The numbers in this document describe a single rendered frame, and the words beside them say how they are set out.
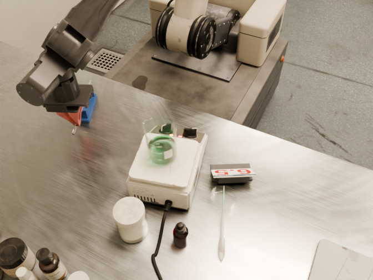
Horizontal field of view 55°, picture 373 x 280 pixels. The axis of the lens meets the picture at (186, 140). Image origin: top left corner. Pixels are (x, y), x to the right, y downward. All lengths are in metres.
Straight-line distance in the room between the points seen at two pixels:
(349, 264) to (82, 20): 0.65
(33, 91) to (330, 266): 0.63
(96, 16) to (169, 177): 0.32
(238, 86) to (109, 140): 0.85
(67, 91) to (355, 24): 2.40
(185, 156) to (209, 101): 0.82
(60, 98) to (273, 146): 0.50
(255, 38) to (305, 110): 0.64
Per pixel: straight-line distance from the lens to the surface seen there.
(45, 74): 0.73
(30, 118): 1.01
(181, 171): 0.71
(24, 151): 0.94
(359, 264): 0.77
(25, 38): 2.35
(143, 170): 0.71
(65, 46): 0.72
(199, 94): 1.56
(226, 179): 0.78
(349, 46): 2.68
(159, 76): 1.66
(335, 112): 2.15
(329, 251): 0.76
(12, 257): 0.72
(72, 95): 0.82
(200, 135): 0.83
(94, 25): 0.70
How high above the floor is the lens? 1.41
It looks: 49 degrees down
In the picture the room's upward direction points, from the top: 1 degrees counter-clockwise
